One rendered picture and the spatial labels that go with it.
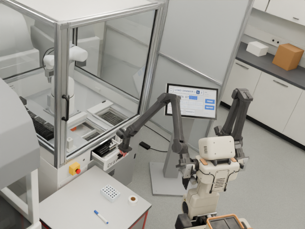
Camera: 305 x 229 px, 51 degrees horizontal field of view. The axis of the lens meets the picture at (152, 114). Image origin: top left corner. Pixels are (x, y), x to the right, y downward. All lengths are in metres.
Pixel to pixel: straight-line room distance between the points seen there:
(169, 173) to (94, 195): 1.41
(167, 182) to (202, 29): 1.75
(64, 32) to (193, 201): 1.45
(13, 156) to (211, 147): 1.19
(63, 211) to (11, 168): 0.80
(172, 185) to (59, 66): 2.19
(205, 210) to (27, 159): 1.40
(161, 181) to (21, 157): 2.25
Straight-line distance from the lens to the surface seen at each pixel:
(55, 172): 2.43
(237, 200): 3.86
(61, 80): 1.98
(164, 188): 3.62
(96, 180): 2.57
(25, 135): 1.65
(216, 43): 3.68
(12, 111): 1.64
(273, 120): 5.07
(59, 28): 1.83
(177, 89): 3.10
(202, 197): 2.40
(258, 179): 4.25
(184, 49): 3.92
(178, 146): 2.18
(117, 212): 2.38
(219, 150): 2.17
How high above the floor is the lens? 2.61
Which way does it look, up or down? 33 degrees down
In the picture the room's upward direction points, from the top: 12 degrees clockwise
